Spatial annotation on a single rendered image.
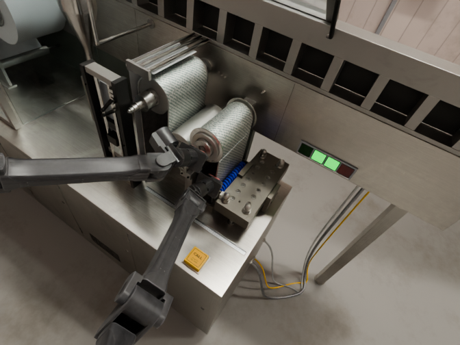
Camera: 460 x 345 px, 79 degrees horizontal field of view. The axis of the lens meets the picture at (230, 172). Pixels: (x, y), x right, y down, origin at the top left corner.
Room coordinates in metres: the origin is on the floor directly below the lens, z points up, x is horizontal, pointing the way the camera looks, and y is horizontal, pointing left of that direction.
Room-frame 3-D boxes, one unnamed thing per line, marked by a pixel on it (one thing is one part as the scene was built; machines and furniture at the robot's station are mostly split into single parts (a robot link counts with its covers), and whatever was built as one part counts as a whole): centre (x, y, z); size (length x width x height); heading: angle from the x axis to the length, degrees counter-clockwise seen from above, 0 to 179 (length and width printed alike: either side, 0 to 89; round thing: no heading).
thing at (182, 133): (0.88, 0.17, 1.18); 0.26 x 0.12 x 0.12; 157
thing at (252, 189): (0.80, -0.12, 1.00); 0.40 x 0.16 x 0.06; 157
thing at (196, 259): (0.45, 0.05, 0.91); 0.07 x 0.07 x 0.02; 67
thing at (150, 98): (0.80, 0.35, 1.34); 0.06 x 0.06 x 0.06; 67
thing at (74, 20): (1.10, 0.73, 1.19); 0.14 x 0.14 x 0.57
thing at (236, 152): (0.81, 0.00, 1.11); 0.23 x 0.01 x 0.18; 157
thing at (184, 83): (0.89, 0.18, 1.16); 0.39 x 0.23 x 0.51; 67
